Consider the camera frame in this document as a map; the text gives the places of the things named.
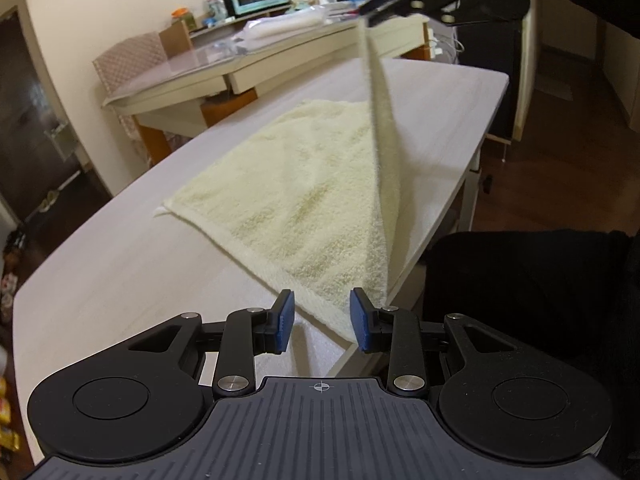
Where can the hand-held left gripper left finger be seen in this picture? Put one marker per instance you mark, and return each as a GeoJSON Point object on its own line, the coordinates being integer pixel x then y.
{"type": "Point", "coordinates": [282, 322]}

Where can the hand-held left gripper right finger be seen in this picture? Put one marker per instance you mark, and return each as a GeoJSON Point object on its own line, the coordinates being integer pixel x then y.
{"type": "Point", "coordinates": [361, 322]}

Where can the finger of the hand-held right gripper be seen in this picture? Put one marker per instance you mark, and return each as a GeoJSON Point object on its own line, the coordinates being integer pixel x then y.
{"type": "Point", "coordinates": [395, 4]}

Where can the cream terry towel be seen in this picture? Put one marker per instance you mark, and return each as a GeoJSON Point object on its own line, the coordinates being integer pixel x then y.
{"type": "Point", "coordinates": [280, 200]}

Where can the white power strip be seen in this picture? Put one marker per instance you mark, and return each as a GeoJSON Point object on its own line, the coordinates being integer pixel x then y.
{"type": "Point", "coordinates": [436, 50]}

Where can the black cabinet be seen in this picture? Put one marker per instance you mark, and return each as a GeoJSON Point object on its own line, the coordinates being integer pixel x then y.
{"type": "Point", "coordinates": [487, 85]}

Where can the white folded plastic bag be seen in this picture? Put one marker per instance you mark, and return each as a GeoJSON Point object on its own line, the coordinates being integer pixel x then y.
{"type": "Point", "coordinates": [285, 25]}

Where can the person's black clothed body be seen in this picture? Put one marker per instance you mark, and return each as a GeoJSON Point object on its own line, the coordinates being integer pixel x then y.
{"type": "Point", "coordinates": [530, 300]}

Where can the colourful snack packet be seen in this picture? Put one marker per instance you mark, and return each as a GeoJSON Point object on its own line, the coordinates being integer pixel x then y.
{"type": "Point", "coordinates": [216, 4]}

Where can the cream desk with glass top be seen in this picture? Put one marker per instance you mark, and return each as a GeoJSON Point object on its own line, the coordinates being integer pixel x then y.
{"type": "Point", "coordinates": [200, 67]}

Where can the jar with orange lid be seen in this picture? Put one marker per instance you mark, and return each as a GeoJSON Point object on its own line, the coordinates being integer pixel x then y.
{"type": "Point", "coordinates": [181, 16]}

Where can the small cardboard box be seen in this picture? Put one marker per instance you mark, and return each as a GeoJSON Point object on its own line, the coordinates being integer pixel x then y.
{"type": "Point", "coordinates": [175, 39]}

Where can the beige slippers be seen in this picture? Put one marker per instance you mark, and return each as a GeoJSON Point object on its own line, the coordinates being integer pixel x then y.
{"type": "Point", "coordinates": [48, 202]}

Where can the beige patterned chair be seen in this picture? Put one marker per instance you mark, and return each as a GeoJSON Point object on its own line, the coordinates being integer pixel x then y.
{"type": "Point", "coordinates": [130, 60]}

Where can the clear plastic stand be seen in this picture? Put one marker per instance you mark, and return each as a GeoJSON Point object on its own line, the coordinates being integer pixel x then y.
{"type": "Point", "coordinates": [59, 137]}

